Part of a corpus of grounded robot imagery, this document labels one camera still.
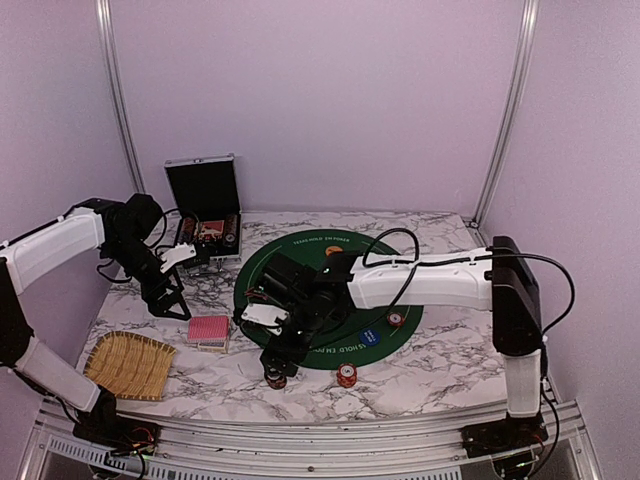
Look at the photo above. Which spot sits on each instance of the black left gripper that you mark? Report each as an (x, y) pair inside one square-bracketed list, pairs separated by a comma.
[(157, 306)]

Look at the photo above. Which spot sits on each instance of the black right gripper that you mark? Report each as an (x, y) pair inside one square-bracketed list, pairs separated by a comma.
[(269, 357)]

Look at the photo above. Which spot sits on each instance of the black poker chip stack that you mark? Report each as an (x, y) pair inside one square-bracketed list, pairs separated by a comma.
[(276, 382)]

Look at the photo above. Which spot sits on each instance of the red poker chip stack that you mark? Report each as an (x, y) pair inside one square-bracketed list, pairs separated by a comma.
[(346, 375)]

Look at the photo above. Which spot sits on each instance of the blue small blind button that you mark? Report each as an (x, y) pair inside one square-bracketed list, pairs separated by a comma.
[(369, 337)]

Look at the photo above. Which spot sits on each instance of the orange big blind button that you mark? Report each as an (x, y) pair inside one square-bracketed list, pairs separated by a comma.
[(332, 249)]

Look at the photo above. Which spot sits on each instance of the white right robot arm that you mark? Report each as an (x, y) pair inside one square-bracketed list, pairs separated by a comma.
[(495, 280)]

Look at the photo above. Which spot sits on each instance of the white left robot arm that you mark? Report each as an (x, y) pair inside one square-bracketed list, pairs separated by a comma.
[(118, 231)]

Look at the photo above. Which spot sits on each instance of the red playing card deck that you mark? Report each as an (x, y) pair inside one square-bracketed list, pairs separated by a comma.
[(208, 329)]

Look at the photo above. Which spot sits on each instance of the playing card box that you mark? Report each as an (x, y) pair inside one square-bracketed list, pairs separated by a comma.
[(216, 346)]

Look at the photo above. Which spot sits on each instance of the woven bamboo tray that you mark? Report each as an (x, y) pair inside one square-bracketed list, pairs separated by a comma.
[(130, 365)]

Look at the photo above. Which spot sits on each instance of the round green poker mat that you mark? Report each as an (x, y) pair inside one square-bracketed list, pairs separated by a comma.
[(338, 344)]

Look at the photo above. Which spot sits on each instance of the aluminium poker chip case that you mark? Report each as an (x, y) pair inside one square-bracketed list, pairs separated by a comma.
[(205, 191)]

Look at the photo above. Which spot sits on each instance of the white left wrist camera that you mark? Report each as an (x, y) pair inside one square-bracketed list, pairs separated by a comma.
[(176, 255)]

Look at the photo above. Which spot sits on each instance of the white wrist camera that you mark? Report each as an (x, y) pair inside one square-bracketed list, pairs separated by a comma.
[(176, 255), (269, 317)]

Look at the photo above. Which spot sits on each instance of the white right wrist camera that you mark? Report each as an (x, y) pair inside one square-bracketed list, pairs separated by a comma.
[(269, 317)]

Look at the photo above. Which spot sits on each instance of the aluminium front rail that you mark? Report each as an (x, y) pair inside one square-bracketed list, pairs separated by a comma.
[(414, 447)]

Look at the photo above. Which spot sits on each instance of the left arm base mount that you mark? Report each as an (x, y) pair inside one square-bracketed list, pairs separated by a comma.
[(104, 426)]

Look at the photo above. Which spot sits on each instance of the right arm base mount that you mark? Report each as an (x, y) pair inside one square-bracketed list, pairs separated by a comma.
[(503, 435)]

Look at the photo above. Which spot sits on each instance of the left aluminium frame post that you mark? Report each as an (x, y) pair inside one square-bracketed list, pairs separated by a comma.
[(109, 47)]

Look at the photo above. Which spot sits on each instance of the aluminium frame post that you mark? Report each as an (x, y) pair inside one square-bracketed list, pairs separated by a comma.
[(515, 92), (109, 47)]

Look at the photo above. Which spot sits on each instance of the right aluminium frame post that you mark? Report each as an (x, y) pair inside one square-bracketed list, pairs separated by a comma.
[(515, 92)]

